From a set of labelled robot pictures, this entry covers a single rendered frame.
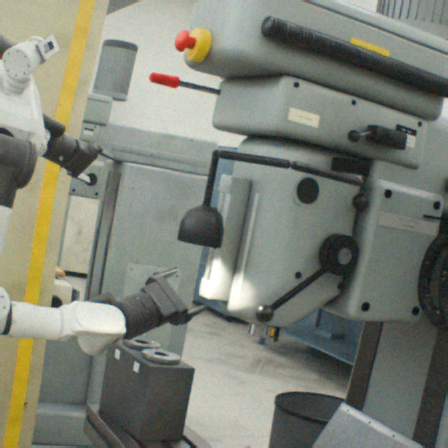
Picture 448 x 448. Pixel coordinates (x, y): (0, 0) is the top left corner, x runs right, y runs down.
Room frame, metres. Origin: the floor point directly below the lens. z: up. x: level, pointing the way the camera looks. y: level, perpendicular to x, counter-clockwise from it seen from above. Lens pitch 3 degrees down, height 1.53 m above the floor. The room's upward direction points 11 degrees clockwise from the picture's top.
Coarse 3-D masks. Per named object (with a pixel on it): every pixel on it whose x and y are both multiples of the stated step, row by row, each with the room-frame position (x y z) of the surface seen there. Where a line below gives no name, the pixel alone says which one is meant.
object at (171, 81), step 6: (150, 78) 1.31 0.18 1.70; (156, 78) 1.30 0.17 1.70; (162, 78) 1.31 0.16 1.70; (168, 78) 1.31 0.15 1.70; (174, 78) 1.32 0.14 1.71; (162, 84) 1.32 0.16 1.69; (168, 84) 1.32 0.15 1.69; (174, 84) 1.32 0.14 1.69; (180, 84) 1.33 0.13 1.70; (186, 84) 1.33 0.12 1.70; (192, 84) 1.34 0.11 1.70; (198, 90) 1.35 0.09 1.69; (204, 90) 1.35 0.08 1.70; (210, 90) 1.36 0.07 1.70; (216, 90) 1.36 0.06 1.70
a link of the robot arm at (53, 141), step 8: (48, 120) 1.89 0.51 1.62; (48, 128) 1.91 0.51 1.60; (56, 128) 1.92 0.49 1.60; (64, 128) 1.93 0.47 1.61; (48, 136) 1.91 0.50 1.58; (56, 136) 1.93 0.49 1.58; (48, 144) 1.93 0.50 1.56; (56, 144) 1.93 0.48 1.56; (40, 152) 1.90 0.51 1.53; (48, 152) 1.93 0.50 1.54; (56, 152) 1.94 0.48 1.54
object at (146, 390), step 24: (120, 360) 1.70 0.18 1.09; (144, 360) 1.62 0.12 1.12; (168, 360) 1.63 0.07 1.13; (120, 384) 1.68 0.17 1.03; (144, 384) 1.59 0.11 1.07; (168, 384) 1.61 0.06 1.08; (120, 408) 1.67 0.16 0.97; (144, 408) 1.58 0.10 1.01; (168, 408) 1.62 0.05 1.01; (144, 432) 1.59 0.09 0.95; (168, 432) 1.63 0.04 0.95
